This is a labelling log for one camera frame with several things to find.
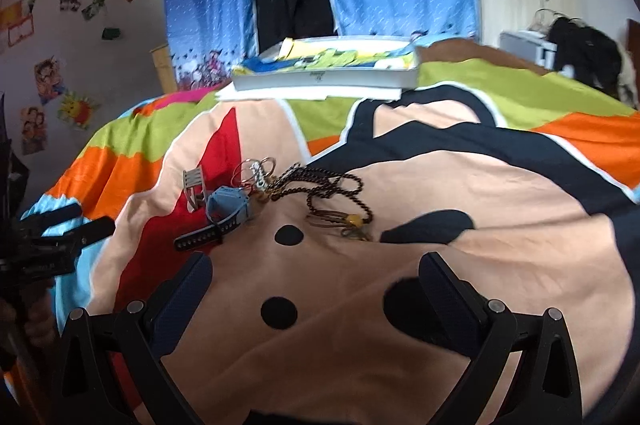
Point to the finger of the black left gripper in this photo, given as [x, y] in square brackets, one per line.
[73, 240]
[51, 218]

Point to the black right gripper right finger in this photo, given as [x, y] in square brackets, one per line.
[545, 387]

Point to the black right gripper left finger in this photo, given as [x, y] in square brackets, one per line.
[142, 334]

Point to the blue watch with black strap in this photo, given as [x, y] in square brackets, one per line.
[226, 209]

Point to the thin metal ring bangles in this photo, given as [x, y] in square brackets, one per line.
[253, 174]

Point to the person's left hand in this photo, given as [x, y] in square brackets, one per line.
[34, 318]

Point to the family cartoon poster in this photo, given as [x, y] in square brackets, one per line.
[33, 130]

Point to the cartoon sun poster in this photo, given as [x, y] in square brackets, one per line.
[77, 110]

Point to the anime character poster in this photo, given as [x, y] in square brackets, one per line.
[48, 79]

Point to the colourful cartoon bedspread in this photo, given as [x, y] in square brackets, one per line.
[526, 183]

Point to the small green hanging pouch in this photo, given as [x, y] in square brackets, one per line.
[111, 33]

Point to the wooden cabinet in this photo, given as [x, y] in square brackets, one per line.
[164, 68]

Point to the white storage box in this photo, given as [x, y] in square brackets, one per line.
[530, 46]

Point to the black clothes pile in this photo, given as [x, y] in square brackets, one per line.
[594, 56]

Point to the white tray box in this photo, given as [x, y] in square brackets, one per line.
[342, 61]

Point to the small wall photos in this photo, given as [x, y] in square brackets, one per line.
[87, 10]

